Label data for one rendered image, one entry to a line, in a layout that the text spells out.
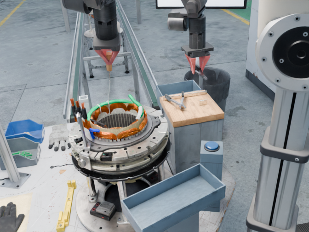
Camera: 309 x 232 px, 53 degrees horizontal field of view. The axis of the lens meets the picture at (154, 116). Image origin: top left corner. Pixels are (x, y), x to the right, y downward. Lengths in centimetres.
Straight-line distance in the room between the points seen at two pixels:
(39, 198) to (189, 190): 65
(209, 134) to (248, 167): 144
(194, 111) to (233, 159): 153
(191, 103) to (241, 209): 121
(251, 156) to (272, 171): 187
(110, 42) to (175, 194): 43
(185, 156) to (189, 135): 9
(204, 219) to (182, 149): 25
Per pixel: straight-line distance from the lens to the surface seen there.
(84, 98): 105
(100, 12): 78
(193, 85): 138
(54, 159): 149
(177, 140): 113
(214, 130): 116
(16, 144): 159
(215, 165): 101
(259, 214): 94
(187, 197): 86
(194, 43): 110
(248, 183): 244
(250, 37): 385
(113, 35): 83
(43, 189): 135
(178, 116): 111
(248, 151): 275
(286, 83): 65
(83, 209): 118
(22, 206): 131
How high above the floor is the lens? 164
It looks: 31 degrees down
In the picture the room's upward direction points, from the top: 4 degrees counter-clockwise
